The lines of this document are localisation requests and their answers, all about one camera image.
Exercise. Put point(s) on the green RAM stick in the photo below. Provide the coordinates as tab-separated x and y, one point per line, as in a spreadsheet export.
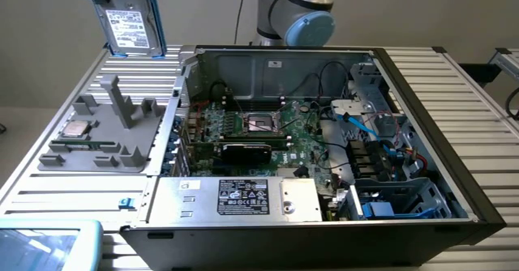
83	145

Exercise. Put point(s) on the metal disk bay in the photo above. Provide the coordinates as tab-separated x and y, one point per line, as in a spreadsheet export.
413	198

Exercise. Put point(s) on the blue disk carrier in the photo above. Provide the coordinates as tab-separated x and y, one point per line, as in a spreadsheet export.
379	211

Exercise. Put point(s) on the white plastic drive bracket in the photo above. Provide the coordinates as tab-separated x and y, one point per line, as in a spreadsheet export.
348	108

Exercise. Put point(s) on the installed RAM stick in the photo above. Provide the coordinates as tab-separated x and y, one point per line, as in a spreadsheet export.
255	136

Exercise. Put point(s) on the hard disk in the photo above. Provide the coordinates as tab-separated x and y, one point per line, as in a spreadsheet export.
127	25

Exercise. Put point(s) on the teal framed tablet screen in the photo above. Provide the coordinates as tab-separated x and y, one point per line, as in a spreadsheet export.
40	246

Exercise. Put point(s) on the silver CPU chip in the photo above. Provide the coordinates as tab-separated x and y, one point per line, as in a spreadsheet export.
76	128

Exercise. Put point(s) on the black graphics card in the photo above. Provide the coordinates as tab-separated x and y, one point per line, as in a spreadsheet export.
245	154

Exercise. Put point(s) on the black open PC case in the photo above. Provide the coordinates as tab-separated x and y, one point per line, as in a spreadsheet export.
283	243

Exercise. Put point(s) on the grey parts rack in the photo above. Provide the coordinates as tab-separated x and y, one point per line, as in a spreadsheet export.
101	137

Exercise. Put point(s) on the CPU socket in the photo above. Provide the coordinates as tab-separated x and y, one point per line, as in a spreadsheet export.
261	122

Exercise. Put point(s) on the neighbouring metal slat table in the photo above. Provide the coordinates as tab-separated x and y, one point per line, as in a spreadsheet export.
507	61

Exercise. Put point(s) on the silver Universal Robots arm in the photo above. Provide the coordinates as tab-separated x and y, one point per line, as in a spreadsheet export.
297	15

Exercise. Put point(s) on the silver power supply unit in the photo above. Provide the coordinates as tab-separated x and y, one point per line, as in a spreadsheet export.
231	198

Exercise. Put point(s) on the small blue plastic clip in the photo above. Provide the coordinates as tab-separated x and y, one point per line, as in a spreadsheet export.
125	203

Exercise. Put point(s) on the green motherboard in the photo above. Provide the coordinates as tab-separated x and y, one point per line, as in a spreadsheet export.
300	149

